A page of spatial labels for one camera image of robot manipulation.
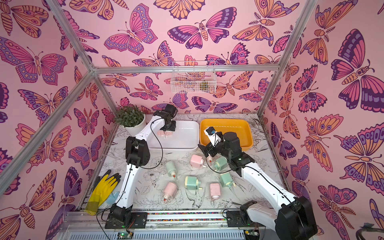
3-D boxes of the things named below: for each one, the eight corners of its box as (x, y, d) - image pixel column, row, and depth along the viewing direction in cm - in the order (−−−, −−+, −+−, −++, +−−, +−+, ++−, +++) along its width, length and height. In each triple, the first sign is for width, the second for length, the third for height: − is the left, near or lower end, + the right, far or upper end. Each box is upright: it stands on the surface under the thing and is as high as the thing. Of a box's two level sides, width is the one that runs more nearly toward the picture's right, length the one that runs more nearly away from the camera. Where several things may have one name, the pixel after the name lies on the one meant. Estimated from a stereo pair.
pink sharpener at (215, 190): (210, 200, 81) (211, 197, 75) (209, 187, 85) (210, 183, 80) (219, 200, 81) (221, 197, 75) (218, 187, 85) (220, 183, 80)
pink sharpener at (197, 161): (191, 169, 93) (190, 164, 87) (191, 159, 97) (190, 154, 92) (205, 168, 92) (205, 164, 87) (204, 159, 97) (205, 154, 91)
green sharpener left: (166, 179, 89) (164, 173, 83) (168, 167, 94) (166, 161, 88) (176, 179, 89) (174, 173, 83) (177, 167, 94) (175, 161, 88)
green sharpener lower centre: (185, 191, 85) (184, 186, 79) (185, 181, 88) (184, 176, 82) (201, 190, 85) (201, 186, 79) (201, 181, 88) (201, 176, 82)
